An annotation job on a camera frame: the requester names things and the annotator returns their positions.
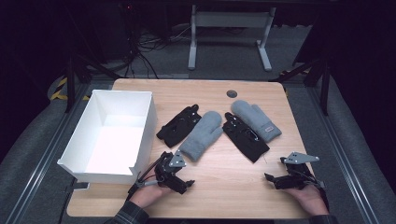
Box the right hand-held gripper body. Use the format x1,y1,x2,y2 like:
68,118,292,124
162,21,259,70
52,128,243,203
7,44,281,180
276,151,320,190

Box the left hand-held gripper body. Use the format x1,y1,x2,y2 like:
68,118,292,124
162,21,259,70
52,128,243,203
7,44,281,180
154,149,188,191

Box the black glove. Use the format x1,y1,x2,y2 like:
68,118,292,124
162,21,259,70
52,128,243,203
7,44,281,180
221,112,271,163
156,104,204,148

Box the plain grey mitten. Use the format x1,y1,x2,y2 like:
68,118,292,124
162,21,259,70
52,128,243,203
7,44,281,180
177,110,224,162

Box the grey mitten with label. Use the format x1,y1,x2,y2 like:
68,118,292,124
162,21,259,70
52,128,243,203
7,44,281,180
230,99,283,144

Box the white box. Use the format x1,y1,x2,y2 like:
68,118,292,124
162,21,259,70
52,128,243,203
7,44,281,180
56,89,158,186

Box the person's right hand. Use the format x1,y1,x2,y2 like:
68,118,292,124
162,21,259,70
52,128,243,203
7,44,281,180
281,185,330,217

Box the person's left hand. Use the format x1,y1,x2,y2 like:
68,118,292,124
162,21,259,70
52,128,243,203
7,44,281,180
128,181,174,209

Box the black metal stand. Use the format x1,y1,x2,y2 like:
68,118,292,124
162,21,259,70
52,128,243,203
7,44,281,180
269,57,332,117
64,52,120,114

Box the yellow black striped tape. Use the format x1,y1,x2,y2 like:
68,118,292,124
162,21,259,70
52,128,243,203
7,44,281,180
49,77,92,101

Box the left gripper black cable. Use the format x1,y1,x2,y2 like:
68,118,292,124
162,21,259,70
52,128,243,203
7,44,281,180
125,160,163,200

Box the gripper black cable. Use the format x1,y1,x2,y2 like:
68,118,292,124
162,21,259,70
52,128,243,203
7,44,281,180
125,160,163,200
306,175,331,213

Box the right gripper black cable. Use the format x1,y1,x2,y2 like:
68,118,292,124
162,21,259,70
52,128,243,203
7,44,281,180
306,175,331,213

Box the aluminium rail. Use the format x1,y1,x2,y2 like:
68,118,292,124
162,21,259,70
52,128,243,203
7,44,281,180
4,82,92,224
306,87,379,224

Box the black floor cables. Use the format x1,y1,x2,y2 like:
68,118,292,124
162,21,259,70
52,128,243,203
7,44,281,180
124,24,194,78

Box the white metal desk frame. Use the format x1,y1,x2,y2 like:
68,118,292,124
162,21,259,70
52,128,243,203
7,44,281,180
187,4,277,73

